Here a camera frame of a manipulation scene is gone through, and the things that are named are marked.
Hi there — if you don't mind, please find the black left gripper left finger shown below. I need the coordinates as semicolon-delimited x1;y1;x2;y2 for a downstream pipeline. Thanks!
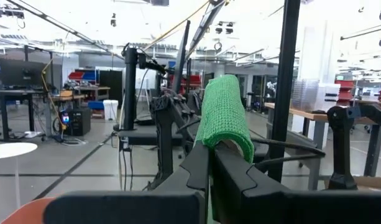
42;141;211;224

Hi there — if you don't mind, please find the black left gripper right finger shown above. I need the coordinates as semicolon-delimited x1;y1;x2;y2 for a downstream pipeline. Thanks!
211;143;381;224

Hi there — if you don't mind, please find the green elastic bandage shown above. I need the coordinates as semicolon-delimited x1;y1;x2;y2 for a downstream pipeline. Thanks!
195;73;255;164

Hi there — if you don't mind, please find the wooden workbench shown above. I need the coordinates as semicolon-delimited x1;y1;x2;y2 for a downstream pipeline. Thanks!
264;101;381;191

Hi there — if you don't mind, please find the cardboard box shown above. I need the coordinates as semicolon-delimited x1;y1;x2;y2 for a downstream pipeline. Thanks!
323;175;381;191

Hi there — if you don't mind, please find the white bin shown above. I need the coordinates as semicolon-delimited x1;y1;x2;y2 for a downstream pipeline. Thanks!
102;99;119;121

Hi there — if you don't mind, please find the stack of clear plastic containers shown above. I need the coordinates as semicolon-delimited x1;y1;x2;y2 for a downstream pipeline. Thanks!
290;78;342;113

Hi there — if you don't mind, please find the black equipment stand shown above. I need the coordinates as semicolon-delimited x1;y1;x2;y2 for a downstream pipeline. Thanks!
114;46;186;147

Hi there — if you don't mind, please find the black computer with blue light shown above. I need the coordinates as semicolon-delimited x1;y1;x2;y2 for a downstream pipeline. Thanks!
63;107;92;137

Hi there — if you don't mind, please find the stack of red bins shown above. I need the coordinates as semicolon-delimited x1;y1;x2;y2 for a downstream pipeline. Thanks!
334;80;355;106

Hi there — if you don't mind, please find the orange plastic basket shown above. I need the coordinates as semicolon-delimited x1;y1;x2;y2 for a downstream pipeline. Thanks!
0;197;57;224

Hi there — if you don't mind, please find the wooden desk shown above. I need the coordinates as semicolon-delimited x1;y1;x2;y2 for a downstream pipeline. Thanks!
52;85;112;110

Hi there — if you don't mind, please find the dark office desk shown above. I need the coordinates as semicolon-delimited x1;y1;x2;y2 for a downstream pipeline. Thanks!
0;88;54;141

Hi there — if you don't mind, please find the black desk monitor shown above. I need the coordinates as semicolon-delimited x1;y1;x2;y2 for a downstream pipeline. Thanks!
0;58;47;88

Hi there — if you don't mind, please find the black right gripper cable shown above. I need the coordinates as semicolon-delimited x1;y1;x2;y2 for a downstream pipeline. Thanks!
251;138;327;174

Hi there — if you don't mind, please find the yellow cable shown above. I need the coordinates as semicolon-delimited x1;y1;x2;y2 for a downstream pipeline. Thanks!
40;58;68;131

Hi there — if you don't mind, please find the yellow hanging strap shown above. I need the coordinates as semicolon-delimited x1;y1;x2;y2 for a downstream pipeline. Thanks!
142;0;211;52

